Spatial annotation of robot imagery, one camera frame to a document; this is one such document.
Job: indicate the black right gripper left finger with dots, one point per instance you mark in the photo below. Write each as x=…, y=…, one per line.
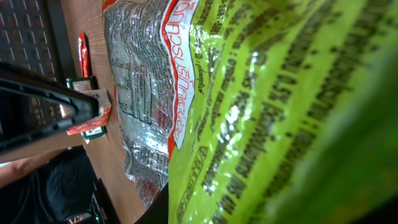
x=34, y=108

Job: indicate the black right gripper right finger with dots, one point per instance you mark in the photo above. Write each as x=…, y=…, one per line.
x=158, y=212

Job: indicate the green white box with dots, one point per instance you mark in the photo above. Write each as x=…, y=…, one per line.
x=84, y=84

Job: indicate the green snack bag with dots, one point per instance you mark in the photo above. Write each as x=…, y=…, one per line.
x=249, y=111

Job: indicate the orange tissue pack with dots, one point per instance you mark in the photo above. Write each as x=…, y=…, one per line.
x=101, y=95

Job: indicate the dark grey plastic basket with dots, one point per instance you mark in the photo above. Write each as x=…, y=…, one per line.
x=34, y=36

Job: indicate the person in dark clothes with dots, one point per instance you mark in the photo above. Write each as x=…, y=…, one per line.
x=55, y=187

